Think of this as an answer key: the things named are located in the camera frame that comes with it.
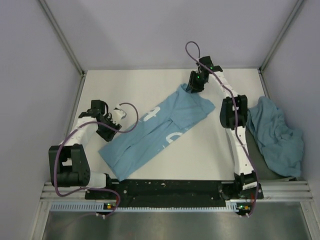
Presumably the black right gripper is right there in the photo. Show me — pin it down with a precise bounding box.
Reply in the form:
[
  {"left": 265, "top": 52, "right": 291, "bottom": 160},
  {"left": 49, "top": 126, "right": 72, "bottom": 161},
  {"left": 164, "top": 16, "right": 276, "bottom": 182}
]
[{"left": 185, "top": 70, "right": 207, "bottom": 94}]

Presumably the light blue printed t-shirt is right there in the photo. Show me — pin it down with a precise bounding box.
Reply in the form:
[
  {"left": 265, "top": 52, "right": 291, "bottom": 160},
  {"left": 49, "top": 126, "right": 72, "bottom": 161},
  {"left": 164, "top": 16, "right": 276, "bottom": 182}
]
[{"left": 99, "top": 83, "right": 216, "bottom": 181}]

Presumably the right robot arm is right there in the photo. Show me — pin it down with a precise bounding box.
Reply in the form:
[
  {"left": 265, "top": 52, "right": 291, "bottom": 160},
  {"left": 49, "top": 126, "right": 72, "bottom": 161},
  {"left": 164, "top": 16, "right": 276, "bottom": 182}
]
[{"left": 187, "top": 56, "right": 259, "bottom": 201}]

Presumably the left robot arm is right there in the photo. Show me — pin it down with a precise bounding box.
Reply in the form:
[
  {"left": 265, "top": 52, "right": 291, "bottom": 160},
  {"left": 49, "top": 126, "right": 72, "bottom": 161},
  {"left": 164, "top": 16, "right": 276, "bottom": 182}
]
[{"left": 48, "top": 100, "right": 126, "bottom": 199}]

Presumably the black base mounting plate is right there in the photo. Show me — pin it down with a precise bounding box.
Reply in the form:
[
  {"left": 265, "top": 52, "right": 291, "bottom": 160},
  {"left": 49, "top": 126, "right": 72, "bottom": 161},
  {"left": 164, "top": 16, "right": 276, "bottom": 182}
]
[{"left": 84, "top": 177, "right": 265, "bottom": 207}]

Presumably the light blue plain t-shirt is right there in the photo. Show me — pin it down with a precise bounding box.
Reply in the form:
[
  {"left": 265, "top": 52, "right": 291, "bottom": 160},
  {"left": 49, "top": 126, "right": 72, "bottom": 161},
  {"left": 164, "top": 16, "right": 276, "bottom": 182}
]
[{"left": 246, "top": 96, "right": 304, "bottom": 177}]

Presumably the grey plastic tray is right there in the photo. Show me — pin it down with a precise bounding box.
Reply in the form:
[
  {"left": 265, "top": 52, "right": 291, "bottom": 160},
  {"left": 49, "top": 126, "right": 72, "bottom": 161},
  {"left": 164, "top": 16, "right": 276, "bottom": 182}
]
[{"left": 245, "top": 129, "right": 298, "bottom": 182}]

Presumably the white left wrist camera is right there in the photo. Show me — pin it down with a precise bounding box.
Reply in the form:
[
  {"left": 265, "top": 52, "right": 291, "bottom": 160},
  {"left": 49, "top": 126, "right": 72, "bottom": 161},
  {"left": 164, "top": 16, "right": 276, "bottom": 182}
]
[{"left": 111, "top": 104, "right": 127, "bottom": 125}]

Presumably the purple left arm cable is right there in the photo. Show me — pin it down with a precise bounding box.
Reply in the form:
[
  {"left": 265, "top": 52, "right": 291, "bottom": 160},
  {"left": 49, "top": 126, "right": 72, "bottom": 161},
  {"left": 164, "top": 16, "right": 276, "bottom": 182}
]
[{"left": 54, "top": 102, "right": 140, "bottom": 216}]

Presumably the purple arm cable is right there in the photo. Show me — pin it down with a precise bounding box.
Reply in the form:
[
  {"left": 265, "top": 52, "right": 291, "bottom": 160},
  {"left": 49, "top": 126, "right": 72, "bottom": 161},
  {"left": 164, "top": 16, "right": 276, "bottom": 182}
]
[
  {"left": 54, "top": 102, "right": 140, "bottom": 216},
  {"left": 185, "top": 41, "right": 259, "bottom": 218}
]

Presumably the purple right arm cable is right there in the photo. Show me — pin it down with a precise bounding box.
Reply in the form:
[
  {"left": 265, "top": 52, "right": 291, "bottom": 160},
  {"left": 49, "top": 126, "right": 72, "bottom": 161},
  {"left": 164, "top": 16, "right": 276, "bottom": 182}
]
[{"left": 185, "top": 41, "right": 259, "bottom": 218}]

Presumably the aluminium frame post left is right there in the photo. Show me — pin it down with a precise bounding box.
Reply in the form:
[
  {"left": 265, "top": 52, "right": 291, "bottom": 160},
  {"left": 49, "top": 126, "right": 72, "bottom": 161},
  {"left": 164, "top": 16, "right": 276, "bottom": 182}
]
[{"left": 36, "top": 0, "right": 85, "bottom": 77}]

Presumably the aluminium frame post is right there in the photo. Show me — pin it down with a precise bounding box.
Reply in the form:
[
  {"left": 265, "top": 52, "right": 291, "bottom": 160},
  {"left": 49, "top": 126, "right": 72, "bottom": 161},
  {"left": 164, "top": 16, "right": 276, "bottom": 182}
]
[
  {"left": 36, "top": 0, "right": 85, "bottom": 77},
  {"left": 258, "top": 0, "right": 306, "bottom": 74}
]

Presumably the aluminium frame post right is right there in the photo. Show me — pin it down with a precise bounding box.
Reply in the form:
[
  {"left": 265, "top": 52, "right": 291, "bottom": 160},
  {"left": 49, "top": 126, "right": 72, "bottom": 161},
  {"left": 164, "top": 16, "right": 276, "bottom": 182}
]
[{"left": 258, "top": 0, "right": 306, "bottom": 74}]

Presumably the light blue cable duct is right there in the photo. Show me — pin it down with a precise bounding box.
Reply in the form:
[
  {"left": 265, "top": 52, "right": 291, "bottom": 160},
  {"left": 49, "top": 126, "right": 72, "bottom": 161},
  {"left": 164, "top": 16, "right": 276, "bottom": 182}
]
[{"left": 50, "top": 202, "right": 250, "bottom": 213}]

